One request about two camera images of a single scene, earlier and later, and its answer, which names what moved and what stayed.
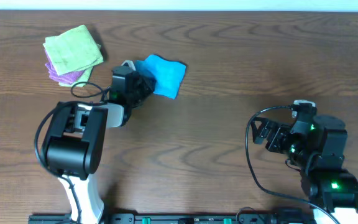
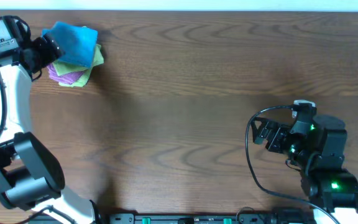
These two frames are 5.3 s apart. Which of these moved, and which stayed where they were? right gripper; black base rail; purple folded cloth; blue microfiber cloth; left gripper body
Moved: blue microfiber cloth; left gripper body
Stayed: purple folded cloth; black base rail; right gripper
